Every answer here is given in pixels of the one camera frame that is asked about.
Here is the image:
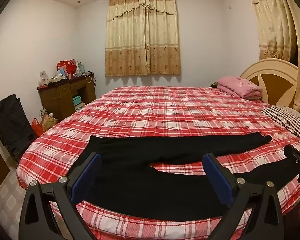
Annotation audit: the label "striped pillow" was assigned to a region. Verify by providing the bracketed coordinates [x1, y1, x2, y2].
[261, 105, 300, 140]

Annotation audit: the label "white printed card box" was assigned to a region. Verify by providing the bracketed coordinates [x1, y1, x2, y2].
[39, 70, 49, 86]

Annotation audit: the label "floral gift bag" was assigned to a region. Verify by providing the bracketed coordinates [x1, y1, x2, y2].
[39, 108, 59, 132]

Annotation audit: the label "stack of teal boxes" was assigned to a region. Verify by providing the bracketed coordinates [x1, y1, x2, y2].
[72, 95, 86, 111]

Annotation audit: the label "pink folded blanket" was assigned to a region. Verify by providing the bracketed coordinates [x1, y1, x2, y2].
[217, 76, 263, 101]

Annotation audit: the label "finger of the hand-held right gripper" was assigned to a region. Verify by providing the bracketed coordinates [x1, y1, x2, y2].
[284, 144, 300, 172]

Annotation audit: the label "black folding chair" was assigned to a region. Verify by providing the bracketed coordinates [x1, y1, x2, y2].
[0, 94, 37, 164]

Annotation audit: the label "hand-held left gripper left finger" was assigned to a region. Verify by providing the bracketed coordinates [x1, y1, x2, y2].
[19, 152, 102, 240]

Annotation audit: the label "black pants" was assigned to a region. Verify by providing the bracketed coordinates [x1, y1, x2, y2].
[76, 132, 300, 223]

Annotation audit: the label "red plastic bag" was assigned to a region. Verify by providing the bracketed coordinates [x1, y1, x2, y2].
[31, 118, 44, 137]

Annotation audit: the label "bed with red plaid sheet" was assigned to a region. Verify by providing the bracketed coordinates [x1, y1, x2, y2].
[17, 85, 300, 240]

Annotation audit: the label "red gift bag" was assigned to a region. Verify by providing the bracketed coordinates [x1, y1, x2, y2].
[56, 59, 77, 80]

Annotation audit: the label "beige window curtain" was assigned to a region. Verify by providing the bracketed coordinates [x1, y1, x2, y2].
[104, 0, 182, 77]

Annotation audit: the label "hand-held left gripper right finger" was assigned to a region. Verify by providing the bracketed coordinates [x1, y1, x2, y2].
[202, 152, 285, 240]

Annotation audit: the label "beige long curtain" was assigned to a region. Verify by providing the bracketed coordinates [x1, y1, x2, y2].
[243, 0, 300, 119]

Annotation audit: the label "cream wooden headboard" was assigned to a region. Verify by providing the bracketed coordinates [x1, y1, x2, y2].
[240, 58, 300, 110]

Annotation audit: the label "brown wooden desk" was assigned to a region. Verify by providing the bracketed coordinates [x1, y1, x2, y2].
[37, 73, 97, 122]

